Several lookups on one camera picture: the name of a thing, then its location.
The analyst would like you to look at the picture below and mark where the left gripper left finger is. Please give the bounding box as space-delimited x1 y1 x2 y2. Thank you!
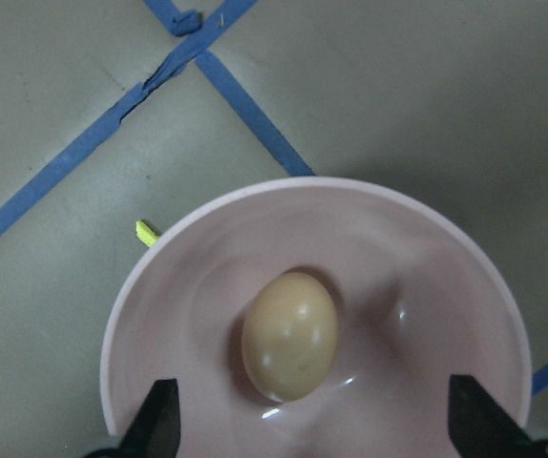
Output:
117 379 179 457

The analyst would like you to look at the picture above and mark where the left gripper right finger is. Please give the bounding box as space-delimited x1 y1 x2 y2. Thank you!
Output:
448 375 548 458

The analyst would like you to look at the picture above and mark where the beige egg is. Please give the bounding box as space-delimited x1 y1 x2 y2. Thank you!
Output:
242 271 339 403

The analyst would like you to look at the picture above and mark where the pink bowl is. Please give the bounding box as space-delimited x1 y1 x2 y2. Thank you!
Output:
100 177 532 457

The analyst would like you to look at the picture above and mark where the yellow tape scrap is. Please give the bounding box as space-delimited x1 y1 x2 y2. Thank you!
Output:
135 219 160 248

